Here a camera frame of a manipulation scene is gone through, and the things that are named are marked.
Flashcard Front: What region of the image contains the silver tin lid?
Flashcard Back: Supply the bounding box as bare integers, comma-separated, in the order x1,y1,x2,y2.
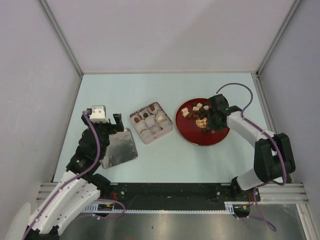
100,128,138,169

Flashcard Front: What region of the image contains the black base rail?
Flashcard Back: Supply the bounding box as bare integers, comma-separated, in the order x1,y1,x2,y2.
108,183,261,212

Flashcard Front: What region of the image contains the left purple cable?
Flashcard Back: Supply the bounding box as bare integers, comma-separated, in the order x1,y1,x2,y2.
23,108,126,236

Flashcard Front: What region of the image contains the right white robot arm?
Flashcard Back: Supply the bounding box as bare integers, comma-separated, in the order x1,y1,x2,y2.
207,94,296,201

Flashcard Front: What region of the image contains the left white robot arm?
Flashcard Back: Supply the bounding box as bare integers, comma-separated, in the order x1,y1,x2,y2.
22,106,125,240

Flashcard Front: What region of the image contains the white slotted cable duct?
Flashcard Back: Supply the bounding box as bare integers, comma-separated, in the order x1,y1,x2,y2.
81,202,250,215

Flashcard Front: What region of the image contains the pink chocolate tin box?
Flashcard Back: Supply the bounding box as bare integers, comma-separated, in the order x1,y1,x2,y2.
129,101,174,145

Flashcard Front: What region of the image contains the red round plate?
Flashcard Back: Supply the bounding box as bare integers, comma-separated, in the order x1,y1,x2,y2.
175,98,230,146

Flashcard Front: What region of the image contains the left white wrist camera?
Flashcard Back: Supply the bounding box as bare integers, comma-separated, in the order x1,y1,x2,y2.
87,105,110,123

